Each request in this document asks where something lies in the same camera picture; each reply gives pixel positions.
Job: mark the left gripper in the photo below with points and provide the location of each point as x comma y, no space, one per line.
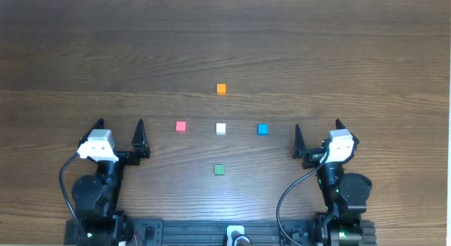
127,157

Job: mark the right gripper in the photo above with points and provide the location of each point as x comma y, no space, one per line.
313,158

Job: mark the blue cube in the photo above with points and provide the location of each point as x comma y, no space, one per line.
263,129

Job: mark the pink cube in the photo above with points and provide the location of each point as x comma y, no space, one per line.
180,126

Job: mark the green cube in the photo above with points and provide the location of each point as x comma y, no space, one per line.
219,169

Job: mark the orange cube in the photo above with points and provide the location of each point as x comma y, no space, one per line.
221,89

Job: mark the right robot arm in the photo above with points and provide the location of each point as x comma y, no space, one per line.
354,189

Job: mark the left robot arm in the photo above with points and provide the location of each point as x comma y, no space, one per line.
88,195

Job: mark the white cube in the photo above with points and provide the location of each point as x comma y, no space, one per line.
221,128

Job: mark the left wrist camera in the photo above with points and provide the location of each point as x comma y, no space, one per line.
100,144

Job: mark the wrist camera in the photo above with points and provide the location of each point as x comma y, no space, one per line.
340,145
100,144

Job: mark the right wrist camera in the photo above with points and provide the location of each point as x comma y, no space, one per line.
340,145

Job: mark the mounting rail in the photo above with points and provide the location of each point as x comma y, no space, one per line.
197,233

